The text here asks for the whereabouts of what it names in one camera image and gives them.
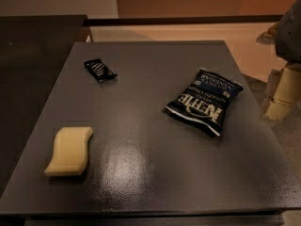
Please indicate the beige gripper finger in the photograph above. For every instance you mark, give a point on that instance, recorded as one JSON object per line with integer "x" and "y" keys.
{"x": 283, "y": 92}

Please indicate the black rxbar chocolate bar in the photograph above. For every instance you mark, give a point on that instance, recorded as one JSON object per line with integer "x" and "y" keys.
{"x": 99, "y": 70}

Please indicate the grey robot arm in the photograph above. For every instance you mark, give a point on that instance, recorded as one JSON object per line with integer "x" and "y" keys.
{"x": 288, "y": 38}

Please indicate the yellow sponge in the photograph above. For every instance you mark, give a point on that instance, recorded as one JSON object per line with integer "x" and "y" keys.
{"x": 70, "y": 153}

